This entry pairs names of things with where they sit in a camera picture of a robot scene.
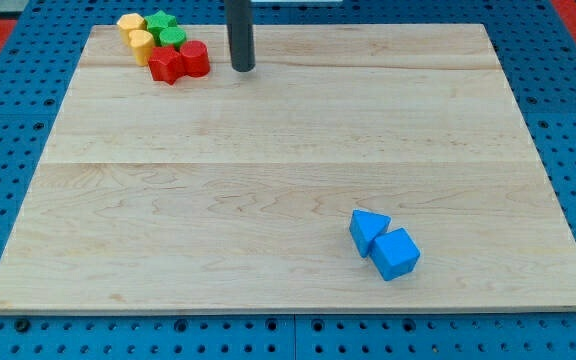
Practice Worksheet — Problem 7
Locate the yellow pentagon block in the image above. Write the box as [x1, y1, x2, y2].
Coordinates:
[116, 13, 146, 46]

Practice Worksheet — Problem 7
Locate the blue cube block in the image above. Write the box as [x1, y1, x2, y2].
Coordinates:
[369, 228, 421, 281]

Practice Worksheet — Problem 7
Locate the yellow heart block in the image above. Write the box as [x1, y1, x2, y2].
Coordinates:
[128, 29, 155, 66]

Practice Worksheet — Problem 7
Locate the red star block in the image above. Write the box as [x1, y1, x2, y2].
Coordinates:
[148, 45, 185, 85]

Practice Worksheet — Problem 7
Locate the red cylinder block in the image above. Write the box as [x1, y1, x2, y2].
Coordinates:
[180, 40, 210, 77]

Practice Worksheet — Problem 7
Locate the blue triangular prism block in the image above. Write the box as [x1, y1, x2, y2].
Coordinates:
[349, 209, 391, 258]

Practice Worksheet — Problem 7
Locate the green star block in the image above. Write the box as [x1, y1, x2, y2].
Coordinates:
[144, 10, 178, 45]

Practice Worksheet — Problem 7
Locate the light wooden board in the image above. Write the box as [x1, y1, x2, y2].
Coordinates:
[0, 24, 576, 315]

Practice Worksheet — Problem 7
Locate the green cylinder block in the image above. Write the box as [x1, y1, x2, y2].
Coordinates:
[159, 27, 187, 50]

